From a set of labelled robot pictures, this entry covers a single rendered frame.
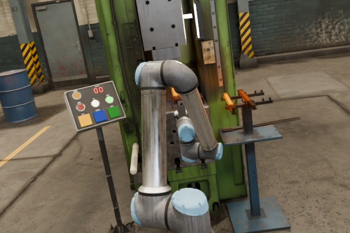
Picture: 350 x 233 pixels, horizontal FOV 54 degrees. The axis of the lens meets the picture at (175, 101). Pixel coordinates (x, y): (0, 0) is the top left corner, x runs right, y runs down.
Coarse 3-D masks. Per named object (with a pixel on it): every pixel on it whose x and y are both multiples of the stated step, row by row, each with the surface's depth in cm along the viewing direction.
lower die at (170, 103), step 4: (168, 88) 286; (168, 92) 274; (168, 96) 262; (172, 96) 256; (180, 96) 256; (168, 100) 252; (172, 100) 252; (180, 100) 253; (168, 104) 253; (172, 104) 253; (176, 104) 253; (168, 108) 254; (176, 108) 254
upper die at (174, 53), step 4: (176, 44) 254; (164, 48) 242; (168, 48) 242; (172, 48) 242; (176, 48) 243; (152, 52) 242; (156, 52) 242; (160, 52) 242; (164, 52) 243; (168, 52) 243; (172, 52) 243; (176, 52) 243; (180, 52) 244; (156, 56) 243; (160, 56) 243; (164, 56) 243; (168, 56) 244; (172, 56) 244; (176, 56) 244; (180, 56) 244; (156, 60) 244; (160, 60) 244
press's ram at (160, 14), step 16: (144, 0) 233; (160, 0) 233; (176, 0) 234; (144, 16) 235; (160, 16) 236; (176, 16) 237; (144, 32) 238; (160, 32) 239; (176, 32) 240; (144, 48) 241; (160, 48) 242
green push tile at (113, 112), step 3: (108, 108) 234; (111, 108) 235; (114, 108) 235; (117, 108) 236; (108, 111) 233; (111, 111) 234; (114, 111) 235; (117, 111) 236; (111, 114) 233; (114, 114) 234; (117, 114) 235; (120, 114) 236; (111, 117) 233; (114, 117) 233
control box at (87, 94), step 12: (96, 84) 238; (108, 84) 241; (72, 96) 229; (84, 96) 232; (96, 96) 235; (108, 96) 237; (72, 108) 226; (84, 108) 229; (96, 108) 232; (120, 108) 238; (72, 120) 227; (108, 120) 232; (120, 120) 241
